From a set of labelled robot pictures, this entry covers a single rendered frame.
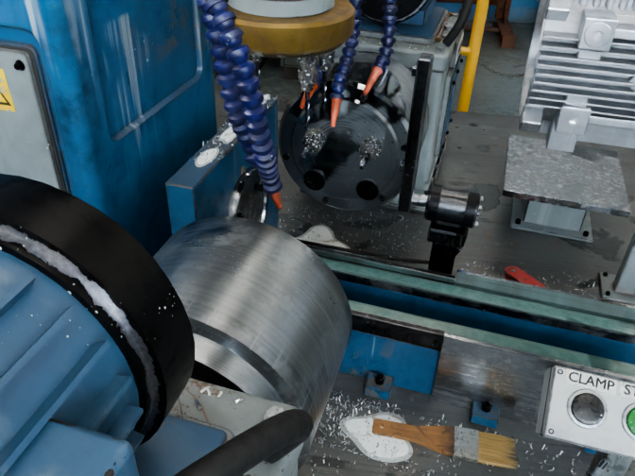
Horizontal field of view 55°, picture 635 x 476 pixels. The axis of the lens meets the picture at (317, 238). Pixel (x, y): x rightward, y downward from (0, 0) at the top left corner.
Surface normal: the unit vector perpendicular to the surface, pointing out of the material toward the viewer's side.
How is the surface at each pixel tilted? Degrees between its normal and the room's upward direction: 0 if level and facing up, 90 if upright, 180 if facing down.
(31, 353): 45
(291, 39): 90
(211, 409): 0
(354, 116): 90
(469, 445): 0
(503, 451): 2
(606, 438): 39
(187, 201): 90
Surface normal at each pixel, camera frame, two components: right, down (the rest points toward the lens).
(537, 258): 0.04, -0.81
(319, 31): 0.50, 0.52
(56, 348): 0.75, -0.38
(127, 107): 0.95, 0.20
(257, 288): 0.43, -0.66
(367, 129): -0.30, 0.55
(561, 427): -0.16, -0.29
